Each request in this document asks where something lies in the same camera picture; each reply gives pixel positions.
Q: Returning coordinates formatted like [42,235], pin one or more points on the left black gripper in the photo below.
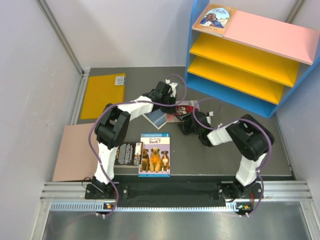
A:
[172,109]

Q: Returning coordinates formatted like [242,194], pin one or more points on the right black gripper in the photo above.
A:
[184,127]

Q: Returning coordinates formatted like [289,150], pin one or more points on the dark blue hardcover book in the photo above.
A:
[157,118]

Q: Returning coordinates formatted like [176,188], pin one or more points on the red castle picture book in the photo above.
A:
[185,107]

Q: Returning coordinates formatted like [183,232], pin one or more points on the orange Othello book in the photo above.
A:
[214,20]

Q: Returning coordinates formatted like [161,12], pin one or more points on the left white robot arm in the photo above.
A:
[110,129]

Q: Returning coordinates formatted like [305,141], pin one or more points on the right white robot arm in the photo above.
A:
[250,137]

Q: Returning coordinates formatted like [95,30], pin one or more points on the purple dog book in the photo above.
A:
[155,159]

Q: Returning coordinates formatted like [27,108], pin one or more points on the black paperback book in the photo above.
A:
[129,154]

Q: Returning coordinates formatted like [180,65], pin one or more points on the yellow file folder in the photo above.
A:
[100,91]

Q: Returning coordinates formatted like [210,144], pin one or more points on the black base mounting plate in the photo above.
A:
[174,190]

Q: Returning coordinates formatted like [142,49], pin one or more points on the colourful wooden bookshelf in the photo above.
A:
[256,65]

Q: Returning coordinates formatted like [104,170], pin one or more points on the pink file folder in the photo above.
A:
[75,159]

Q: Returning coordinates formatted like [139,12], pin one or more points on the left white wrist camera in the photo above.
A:
[173,88]

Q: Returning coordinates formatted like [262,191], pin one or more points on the aluminium frame rail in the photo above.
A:
[70,196]

